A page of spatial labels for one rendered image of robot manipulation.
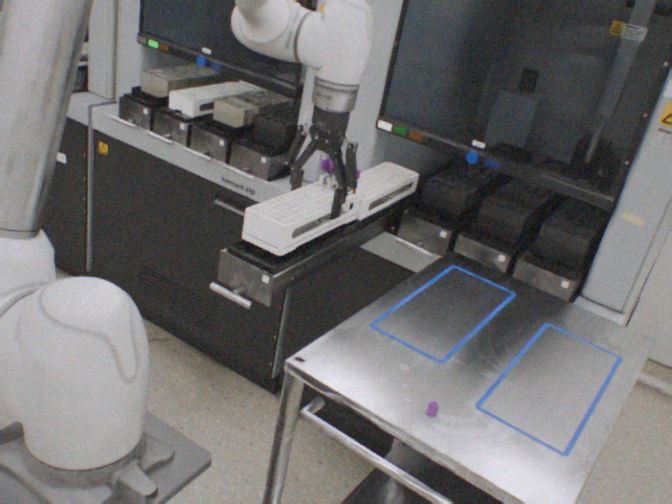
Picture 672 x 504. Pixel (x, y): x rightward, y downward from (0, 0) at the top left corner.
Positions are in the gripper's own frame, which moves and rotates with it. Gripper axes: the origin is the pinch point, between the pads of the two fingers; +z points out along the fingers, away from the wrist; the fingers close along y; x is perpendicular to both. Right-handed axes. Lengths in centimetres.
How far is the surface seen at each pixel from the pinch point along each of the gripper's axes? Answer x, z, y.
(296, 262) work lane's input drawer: -12.9, 8.4, 5.7
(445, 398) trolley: -32, 7, 47
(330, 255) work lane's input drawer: -0.7, 10.5, 6.6
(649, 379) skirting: 149, 86, 79
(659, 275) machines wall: 150, 44, 67
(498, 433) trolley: -34, 7, 57
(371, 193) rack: 19.9, 2.1, 3.2
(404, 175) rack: 38.0, 1.6, 2.7
